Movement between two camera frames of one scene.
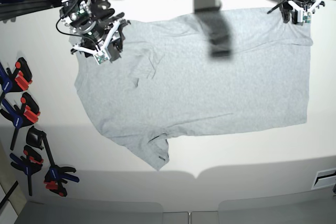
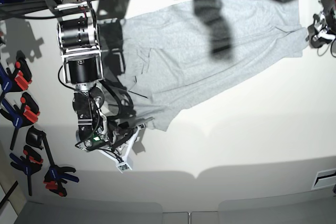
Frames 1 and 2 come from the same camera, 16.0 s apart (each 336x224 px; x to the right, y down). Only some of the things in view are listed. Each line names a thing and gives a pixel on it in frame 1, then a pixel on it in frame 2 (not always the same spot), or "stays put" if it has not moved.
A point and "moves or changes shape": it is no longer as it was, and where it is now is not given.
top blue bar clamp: [19, 81] stays put
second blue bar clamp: [27, 115] stays put
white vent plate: [324, 179] stays put
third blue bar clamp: [32, 162] stays put
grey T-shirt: [199, 71] moves or changes shape
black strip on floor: [8, 194] stays put
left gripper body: [298, 4] to [323, 30]
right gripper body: [102, 37] to [98, 133]
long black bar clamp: [55, 176] stays put
